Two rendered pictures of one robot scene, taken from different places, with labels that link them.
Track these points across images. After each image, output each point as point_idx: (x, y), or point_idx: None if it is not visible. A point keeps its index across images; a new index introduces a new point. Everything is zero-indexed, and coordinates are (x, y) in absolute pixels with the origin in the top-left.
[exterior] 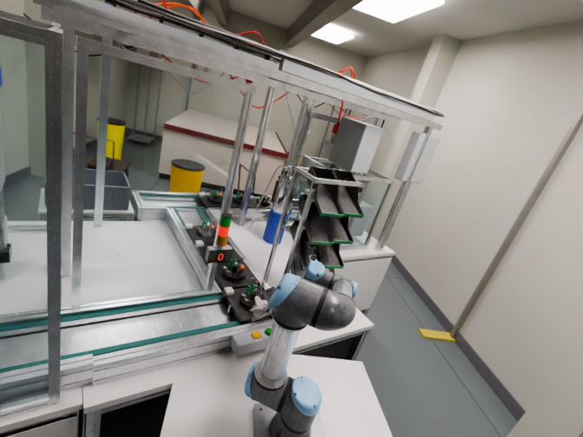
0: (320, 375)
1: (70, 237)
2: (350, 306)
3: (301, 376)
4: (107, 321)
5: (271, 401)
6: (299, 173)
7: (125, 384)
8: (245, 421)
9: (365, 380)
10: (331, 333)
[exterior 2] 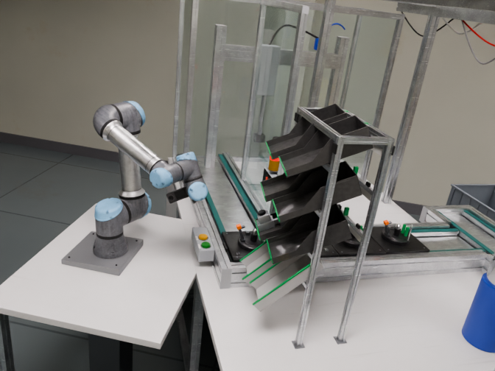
0: (155, 294)
1: None
2: (99, 115)
3: (121, 204)
4: (236, 193)
5: None
6: None
7: (186, 205)
8: None
9: (132, 332)
10: (218, 330)
